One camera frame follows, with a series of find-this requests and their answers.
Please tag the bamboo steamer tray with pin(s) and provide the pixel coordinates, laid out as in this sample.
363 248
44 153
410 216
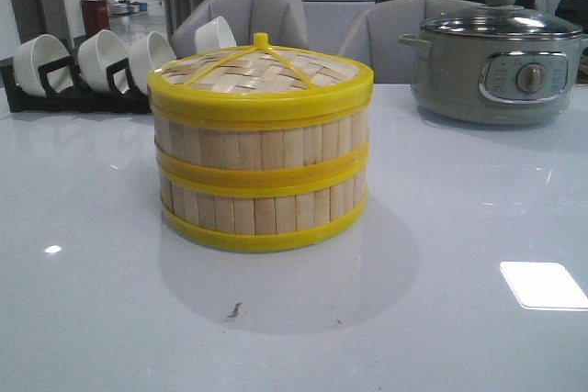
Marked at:
273 158
265 223

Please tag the woven bamboo steamer lid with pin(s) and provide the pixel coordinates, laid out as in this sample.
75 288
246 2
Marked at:
259 86

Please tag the grey chair middle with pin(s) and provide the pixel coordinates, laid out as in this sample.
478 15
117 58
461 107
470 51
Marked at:
373 35

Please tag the white bowl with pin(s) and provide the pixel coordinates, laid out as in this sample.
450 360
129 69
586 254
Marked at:
96 54
214 35
30 56
147 54

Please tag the grey chair left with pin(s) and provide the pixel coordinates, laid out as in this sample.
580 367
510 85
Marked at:
284 21

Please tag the grey electric cooking pot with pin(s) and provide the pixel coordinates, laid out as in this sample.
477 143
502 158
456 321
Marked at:
494 81

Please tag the black bowl rack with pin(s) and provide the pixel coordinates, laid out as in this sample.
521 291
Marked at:
123 96

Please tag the red bin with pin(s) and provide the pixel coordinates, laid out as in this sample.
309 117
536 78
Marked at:
95 16

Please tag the glass pot lid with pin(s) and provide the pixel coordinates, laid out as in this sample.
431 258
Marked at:
502 19

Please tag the white bowl far left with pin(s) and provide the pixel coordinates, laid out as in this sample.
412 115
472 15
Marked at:
30 56

